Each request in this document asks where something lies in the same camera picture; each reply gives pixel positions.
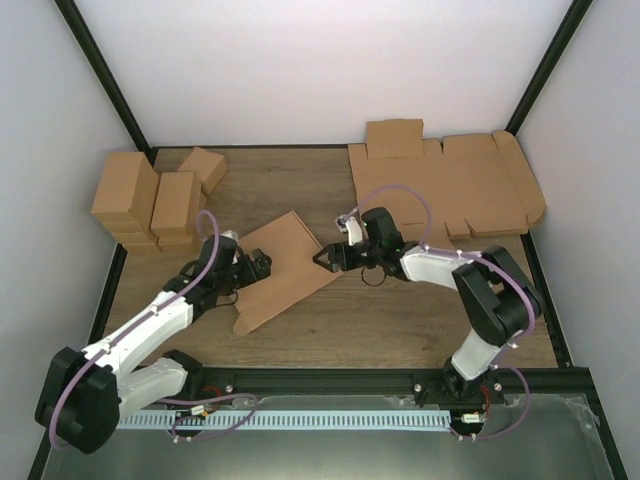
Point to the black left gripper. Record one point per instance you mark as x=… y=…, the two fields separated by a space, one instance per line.
x=264 y=270

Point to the light blue slotted cable duct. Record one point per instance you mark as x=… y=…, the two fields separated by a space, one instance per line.
x=318 y=420

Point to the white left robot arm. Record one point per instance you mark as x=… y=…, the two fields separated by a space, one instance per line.
x=87 y=392

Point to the black frame post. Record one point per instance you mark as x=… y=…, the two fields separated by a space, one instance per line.
x=561 y=39
x=89 y=47

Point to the tall folded cardboard box stack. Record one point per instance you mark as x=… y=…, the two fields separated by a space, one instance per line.
x=125 y=199

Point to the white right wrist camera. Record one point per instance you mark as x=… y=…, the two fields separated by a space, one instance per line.
x=348 y=224

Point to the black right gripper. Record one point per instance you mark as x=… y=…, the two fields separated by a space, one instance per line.
x=335 y=251

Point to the tilted small cardboard box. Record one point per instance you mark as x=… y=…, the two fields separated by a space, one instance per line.
x=209 y=167

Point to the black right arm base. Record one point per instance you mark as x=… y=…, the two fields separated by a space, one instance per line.
x=446 y=389

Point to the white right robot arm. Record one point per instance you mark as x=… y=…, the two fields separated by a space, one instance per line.
x=499 y=300

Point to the black right frame post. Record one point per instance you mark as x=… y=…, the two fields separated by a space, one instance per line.
x=561 y=39

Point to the black left frame post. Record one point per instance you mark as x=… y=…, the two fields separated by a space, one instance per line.
x=89 y=47

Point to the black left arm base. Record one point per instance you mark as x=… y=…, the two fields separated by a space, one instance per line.
x=207 y=383

